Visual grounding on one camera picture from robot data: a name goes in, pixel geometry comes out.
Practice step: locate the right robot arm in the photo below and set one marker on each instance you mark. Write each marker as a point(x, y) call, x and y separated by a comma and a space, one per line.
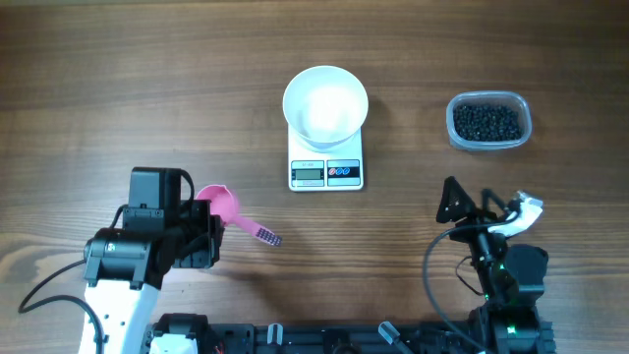
point(511, 277)

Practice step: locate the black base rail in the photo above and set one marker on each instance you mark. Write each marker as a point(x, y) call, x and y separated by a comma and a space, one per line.
point(179, 333)

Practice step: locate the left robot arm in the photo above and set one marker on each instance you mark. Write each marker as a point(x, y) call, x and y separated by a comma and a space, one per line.
point(156, 230)

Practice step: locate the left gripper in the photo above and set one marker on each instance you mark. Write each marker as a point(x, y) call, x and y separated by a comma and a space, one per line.
point(207, 254)

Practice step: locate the clear plastic container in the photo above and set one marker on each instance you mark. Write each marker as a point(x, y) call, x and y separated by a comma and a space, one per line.
point(510, 99)

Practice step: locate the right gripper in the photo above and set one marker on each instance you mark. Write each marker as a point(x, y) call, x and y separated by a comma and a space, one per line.
point(465, 207)

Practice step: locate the white digital kitchen scale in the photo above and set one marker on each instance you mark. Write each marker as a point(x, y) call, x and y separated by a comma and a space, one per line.
point(332, 169)

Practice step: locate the pink measuring scoop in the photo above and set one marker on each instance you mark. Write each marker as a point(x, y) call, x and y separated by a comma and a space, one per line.
point(225, 203)

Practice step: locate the black beans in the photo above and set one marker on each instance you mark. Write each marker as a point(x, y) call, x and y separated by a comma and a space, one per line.
point(486, 123)

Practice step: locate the white bowl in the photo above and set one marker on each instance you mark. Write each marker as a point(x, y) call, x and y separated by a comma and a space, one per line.
point(325, 106)

